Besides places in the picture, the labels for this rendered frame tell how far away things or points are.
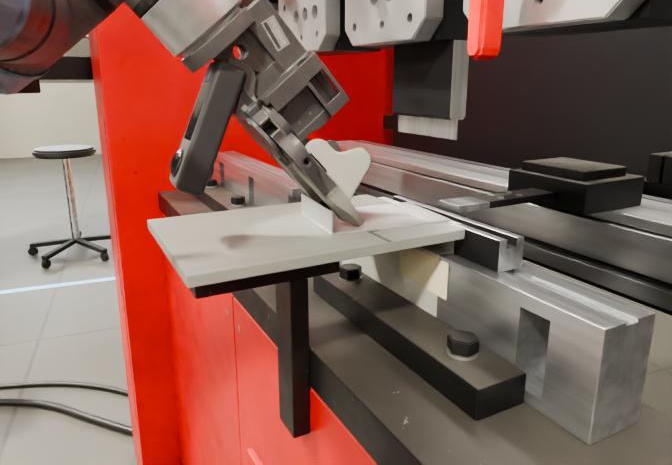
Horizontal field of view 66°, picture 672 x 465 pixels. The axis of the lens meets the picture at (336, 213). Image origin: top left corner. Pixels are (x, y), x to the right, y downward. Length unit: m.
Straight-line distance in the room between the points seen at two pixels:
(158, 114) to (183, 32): 0.89
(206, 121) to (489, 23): 0.23
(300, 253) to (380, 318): 0.14
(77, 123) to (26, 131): 0.71
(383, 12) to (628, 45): 0.55
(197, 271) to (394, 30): 0.30
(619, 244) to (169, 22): 0.55
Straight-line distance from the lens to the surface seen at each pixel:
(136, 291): 1.41
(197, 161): 0.45
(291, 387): 0.56
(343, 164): 0.47
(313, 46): 0.71
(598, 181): 0.69
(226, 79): 0.45
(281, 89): 0.45
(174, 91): 1.33
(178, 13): 0.44
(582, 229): 0.74
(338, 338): 0.56
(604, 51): 1.05
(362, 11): 0.60
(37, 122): 9.22
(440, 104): 0.54
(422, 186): 0.97
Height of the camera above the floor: 1.14
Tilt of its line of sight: 14 degrees down
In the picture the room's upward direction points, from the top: straight up
